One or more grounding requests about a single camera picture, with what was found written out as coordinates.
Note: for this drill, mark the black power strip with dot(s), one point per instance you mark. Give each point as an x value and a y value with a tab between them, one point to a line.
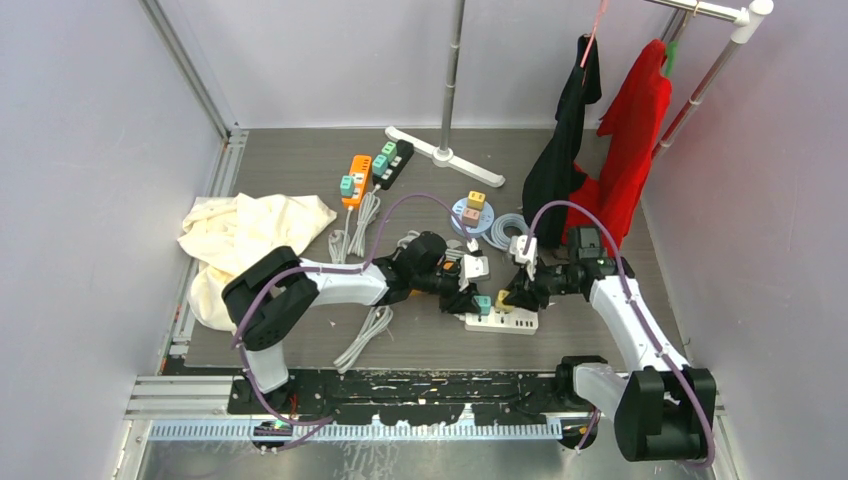
405	151

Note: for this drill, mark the green adapter on black strip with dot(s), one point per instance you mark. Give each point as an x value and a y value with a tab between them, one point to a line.
389	150

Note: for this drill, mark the yellow adapter on round socket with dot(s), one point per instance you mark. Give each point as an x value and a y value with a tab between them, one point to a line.
476	200

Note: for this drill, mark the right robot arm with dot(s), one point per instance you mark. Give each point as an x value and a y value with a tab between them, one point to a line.
663	408

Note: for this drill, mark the cream cloth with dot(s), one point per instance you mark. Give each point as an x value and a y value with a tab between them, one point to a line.
227	235

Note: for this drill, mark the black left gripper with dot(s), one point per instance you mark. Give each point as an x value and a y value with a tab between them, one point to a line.
463	300

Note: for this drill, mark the teal adapter on black strip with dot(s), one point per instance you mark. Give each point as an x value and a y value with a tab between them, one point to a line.
379	165

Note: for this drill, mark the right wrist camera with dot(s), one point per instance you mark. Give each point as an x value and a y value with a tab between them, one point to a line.
523	250

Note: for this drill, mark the yellow plug adapter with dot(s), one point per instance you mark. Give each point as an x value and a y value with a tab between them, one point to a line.
500	301

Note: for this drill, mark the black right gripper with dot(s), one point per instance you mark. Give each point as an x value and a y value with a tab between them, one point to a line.
529	294

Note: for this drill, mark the white clothes rack stand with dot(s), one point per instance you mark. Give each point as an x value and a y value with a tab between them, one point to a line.
441	153

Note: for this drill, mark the teal plug adapter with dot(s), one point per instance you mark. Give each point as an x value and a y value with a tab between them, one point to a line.
484	304

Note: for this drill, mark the teal adapter on orange strip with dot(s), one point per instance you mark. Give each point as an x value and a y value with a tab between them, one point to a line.
347	186

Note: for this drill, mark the round blue power socket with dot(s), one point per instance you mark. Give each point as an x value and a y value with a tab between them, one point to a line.
486	222

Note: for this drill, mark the red hanging garment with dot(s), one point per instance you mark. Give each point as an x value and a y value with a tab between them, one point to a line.
632	122

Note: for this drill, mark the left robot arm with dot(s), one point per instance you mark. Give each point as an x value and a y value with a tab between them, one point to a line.
267	300

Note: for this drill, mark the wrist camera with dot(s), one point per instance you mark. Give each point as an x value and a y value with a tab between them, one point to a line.
473	269
523	250

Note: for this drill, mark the black hanging garment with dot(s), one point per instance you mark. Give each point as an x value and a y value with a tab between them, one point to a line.
554	175

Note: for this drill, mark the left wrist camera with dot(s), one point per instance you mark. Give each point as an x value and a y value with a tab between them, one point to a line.
473	269

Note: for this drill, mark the white power strip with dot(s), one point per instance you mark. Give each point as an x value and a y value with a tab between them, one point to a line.
517	321

